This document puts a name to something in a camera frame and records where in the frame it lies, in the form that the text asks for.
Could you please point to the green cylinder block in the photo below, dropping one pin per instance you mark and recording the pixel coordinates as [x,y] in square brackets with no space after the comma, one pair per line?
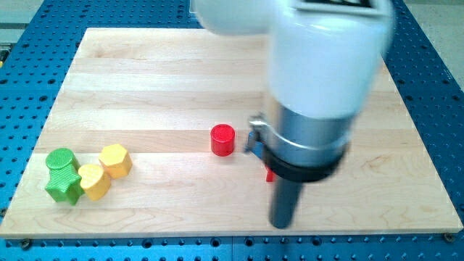
[60,158]

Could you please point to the yellow heart block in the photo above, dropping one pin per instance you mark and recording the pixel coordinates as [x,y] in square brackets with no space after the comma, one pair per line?
[94,181]

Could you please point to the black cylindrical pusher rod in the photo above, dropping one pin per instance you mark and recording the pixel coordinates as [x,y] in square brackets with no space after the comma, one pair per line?
[284,202]

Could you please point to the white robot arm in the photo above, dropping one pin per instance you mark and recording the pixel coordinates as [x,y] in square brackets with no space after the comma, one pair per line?
[322,58]

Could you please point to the blue block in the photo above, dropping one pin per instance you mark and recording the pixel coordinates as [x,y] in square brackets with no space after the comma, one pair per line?
[254,145]

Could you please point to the red star block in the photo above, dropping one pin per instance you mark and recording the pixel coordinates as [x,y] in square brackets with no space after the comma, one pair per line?
[270,175]

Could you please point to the wooden board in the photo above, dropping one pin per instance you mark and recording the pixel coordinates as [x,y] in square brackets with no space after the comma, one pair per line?
[159,93]

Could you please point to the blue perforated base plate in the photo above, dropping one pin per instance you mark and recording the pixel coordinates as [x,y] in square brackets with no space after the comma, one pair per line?
[37,66]

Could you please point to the green star block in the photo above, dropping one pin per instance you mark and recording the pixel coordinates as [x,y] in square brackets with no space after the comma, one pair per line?
[64,185]

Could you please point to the yellow hexagon block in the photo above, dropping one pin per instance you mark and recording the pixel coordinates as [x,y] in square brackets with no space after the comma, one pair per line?
[115,160]

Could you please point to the red cylinder block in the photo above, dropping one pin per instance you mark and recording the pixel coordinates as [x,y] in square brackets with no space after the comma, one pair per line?
[222,138]

